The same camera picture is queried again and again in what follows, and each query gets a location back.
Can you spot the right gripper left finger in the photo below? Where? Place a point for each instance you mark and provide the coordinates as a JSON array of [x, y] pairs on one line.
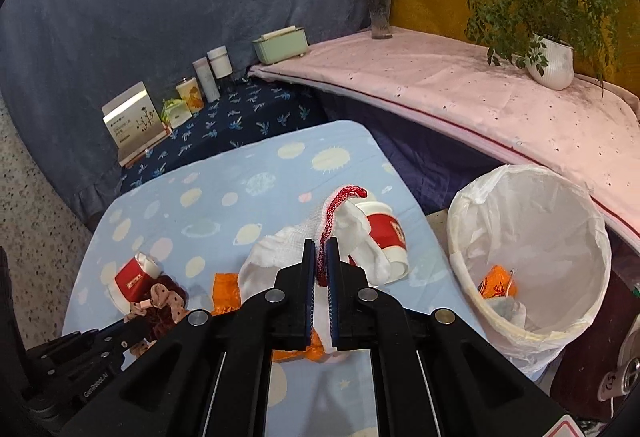
[[279, 318]]

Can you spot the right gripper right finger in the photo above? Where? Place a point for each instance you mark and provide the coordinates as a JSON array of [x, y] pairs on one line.
[[362, 318]]

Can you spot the large red white paper cup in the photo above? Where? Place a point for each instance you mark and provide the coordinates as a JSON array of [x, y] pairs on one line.
[[385, 236]]

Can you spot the white tissue cloth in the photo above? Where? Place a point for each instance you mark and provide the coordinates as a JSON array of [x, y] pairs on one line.
[[338, 217]]

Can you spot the dark red velvet scrunchie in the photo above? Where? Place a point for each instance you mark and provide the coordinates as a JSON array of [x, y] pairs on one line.
[[158, 322]]

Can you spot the pink dotted scrunchie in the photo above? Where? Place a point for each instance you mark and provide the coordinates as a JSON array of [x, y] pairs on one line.
[[159, 298]]

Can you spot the small red white paper cup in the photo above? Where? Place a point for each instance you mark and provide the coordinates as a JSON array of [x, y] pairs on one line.
[[133, 282]]

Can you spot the orange snack wrapper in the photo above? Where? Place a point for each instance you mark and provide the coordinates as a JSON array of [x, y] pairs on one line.
[[498, 282]]

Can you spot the white lined trash bin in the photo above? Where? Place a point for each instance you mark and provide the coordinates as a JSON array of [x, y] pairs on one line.
[[547, 230]]

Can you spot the light blue planet tablecloth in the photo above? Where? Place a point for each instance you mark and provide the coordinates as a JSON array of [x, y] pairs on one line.
[[205, 218]]

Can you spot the navy floral cloth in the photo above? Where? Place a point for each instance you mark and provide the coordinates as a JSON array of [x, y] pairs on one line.
[[253, 111]]

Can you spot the dark red stool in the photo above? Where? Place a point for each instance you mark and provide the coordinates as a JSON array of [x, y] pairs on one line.
[[588, 359]]

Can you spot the green white small packet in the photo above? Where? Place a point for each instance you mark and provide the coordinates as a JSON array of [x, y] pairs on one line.
[[175, 112]]

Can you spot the yellow small box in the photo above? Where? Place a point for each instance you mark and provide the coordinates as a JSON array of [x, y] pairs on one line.
[[189, 91]]

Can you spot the pink bed sheet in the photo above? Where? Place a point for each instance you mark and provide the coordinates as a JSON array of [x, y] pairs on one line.
[[588, 133]]

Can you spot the white tall bottle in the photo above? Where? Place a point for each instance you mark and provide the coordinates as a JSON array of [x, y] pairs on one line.
[[206, 78]]

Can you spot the metal can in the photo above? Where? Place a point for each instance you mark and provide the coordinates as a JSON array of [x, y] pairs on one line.
[[619, 383]]

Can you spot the white jar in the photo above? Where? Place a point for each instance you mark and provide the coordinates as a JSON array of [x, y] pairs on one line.
[[220, 62]]

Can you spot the mint green box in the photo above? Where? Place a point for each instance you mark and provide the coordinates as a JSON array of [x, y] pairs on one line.
[[280, 45]]

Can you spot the potted green plant white pot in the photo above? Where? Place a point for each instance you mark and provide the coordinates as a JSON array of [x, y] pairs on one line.
[[522, 32]]

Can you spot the blue wall curtain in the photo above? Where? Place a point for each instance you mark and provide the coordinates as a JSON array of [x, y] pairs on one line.
[[63, 60]]

